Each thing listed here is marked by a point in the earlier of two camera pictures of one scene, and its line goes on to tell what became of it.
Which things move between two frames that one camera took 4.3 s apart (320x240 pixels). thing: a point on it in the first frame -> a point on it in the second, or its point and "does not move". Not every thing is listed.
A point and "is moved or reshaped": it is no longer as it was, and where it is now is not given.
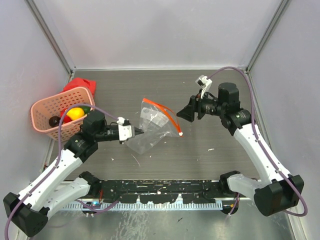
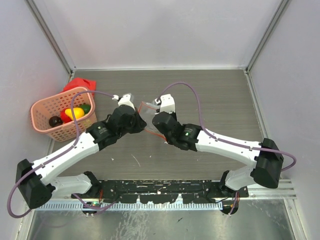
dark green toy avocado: x=86 y=109 does not move
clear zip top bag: x=159 y=124 is moved or reshaped
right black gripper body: x=207 y=106 -> x=169 y=140
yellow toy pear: x=75 y=112 does not move
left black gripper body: x=108 y=133 -> x=135 y=126
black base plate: x=158 y=192 does not move
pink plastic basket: x=42 y=109 does not move
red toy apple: x=67 y=119 does not move
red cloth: x=76 y=82 does not move
